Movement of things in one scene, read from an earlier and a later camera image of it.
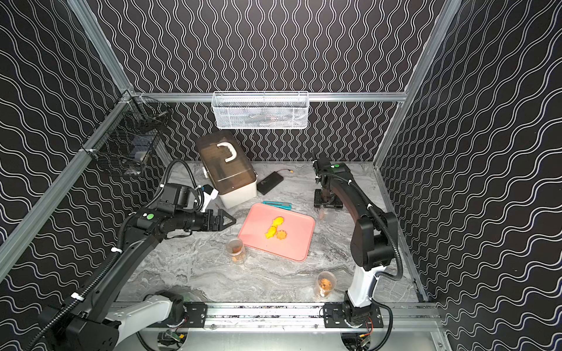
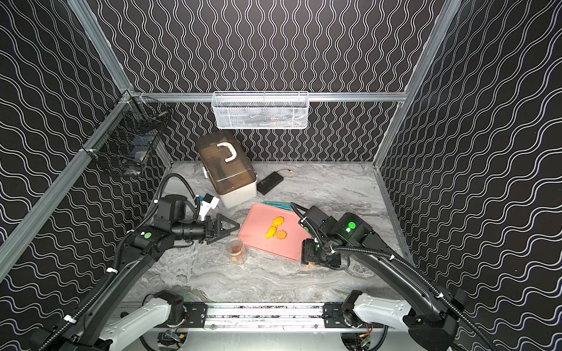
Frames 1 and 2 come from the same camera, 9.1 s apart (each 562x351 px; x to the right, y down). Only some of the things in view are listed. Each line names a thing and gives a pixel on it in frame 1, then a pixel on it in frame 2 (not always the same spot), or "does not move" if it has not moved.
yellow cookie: (281, 234) does not move
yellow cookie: (271, 231) does not move
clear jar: (326, 282) to (311, 265)
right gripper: (317, 201) to (306, 255)
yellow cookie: (278, 221) does not move
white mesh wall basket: (260, 110) does not move
